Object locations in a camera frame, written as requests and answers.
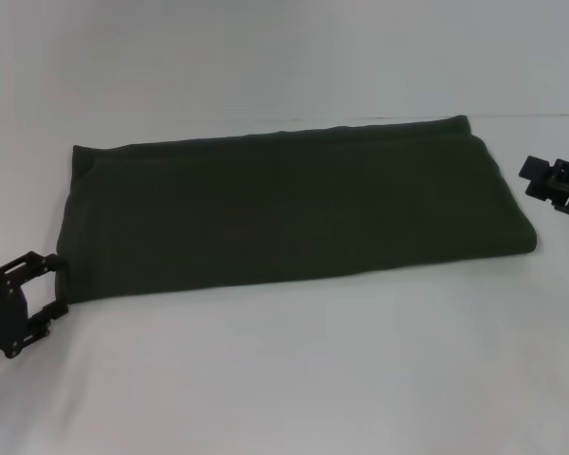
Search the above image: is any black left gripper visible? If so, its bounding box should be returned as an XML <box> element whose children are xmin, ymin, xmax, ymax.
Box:
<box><xmin>0</xmin><ymin>251</ymin><xmax>71</xmax><ymax>362</ymax></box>

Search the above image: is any dark green FREE print t-shirt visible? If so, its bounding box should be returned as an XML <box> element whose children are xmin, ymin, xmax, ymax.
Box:
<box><xmin>56</xmin><ymin>113</ymin><xmax>538</xmax><ymax>308</ymax></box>

